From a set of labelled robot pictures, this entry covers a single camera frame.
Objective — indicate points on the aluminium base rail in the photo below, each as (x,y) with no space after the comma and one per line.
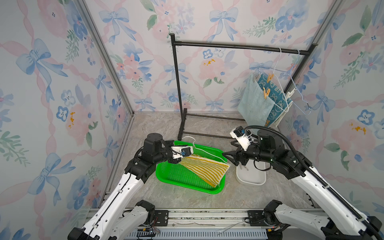
(206,224)

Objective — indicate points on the white clothespin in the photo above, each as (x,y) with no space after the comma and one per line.
(288,95)

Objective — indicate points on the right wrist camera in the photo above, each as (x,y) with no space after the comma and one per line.
(243,137)

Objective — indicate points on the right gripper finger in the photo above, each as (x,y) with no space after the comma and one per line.
(233,160)
(231,154)

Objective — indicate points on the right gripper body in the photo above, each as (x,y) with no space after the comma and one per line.
(253,151)

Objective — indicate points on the white wire hanger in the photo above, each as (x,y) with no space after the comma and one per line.
(208,152)

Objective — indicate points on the white plastic bin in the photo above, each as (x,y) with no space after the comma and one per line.
(256,176)

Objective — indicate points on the orange clothespin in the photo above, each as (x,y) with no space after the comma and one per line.
(266,92)
(270,77)

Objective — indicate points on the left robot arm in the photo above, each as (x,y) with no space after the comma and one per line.
(120,192)

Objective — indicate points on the orange clothespin lower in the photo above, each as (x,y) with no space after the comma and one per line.
(266,92)

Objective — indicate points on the light green towel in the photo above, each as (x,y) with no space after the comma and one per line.
(253,106)

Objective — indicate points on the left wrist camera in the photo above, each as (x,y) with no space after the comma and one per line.
(182,151)

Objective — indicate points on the orange clothespin upper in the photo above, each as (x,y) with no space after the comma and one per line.
(270,77)

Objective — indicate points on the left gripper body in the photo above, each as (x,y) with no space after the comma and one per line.
(166,153)

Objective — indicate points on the teal patterned towel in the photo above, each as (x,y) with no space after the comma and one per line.
(277,96)

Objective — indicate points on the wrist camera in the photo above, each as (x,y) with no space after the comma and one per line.
(243,137)
(182,151)

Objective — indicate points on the yellow striped towel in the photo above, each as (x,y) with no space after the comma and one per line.
(210,171)

